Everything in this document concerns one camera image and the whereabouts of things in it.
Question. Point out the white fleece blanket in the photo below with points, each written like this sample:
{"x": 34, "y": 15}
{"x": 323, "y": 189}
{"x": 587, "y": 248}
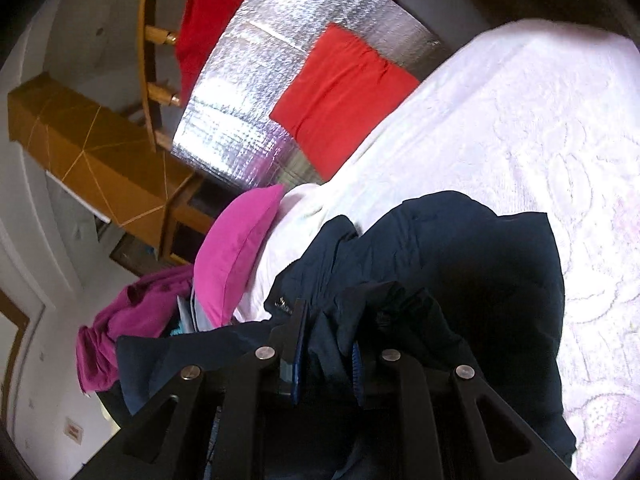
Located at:
{"x": 525, "y": 135}

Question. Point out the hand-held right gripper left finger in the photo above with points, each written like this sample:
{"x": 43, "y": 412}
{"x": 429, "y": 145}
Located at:
{"x": 298, "y": 360}

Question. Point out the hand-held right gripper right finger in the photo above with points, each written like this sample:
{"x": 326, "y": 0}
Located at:
{"x": 358, "y": 372}

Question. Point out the silver foil insulation mat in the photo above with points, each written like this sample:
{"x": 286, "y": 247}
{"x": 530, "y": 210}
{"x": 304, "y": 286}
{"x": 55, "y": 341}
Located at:
{"x": 260, "y": 75}

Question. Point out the wall socket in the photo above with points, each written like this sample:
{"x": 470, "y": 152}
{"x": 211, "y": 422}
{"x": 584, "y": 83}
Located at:
{"x": 74, "y": 431}

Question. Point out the purple cloth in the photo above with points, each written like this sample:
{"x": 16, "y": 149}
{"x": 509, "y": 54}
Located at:
{"x": 125, "y": 325}

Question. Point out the teal cloth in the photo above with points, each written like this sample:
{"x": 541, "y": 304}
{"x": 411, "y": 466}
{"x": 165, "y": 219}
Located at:
{"x": 176, "y": 331}

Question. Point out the wooden door frame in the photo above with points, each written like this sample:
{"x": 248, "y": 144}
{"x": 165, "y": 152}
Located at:
{"x": 12, "y": 340}

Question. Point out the navy blue jacket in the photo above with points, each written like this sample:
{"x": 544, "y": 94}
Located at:
{"x": 450, "y": 270}

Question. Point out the brown wooden cabinet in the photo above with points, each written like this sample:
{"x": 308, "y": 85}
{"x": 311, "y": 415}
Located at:
{"x": 100, "y": 155}

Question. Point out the magenta pillow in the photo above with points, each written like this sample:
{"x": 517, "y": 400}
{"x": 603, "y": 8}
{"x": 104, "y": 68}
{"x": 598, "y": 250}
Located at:
{"x": 235, "y": 255}

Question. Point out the grey cloth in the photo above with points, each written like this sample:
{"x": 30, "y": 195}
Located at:
{"x": 192, "y": 312}

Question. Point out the red pillow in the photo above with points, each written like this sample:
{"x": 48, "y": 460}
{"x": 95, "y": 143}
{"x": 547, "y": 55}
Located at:
{"x": 340, "y": 95}

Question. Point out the red cloth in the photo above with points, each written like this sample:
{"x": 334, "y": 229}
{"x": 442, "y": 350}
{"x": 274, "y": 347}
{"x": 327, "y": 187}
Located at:
{"x": 210, "y": 15}

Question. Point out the wooden headboard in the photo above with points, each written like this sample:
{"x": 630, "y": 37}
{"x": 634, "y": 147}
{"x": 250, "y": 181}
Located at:
{"x": 157, "y": 50}

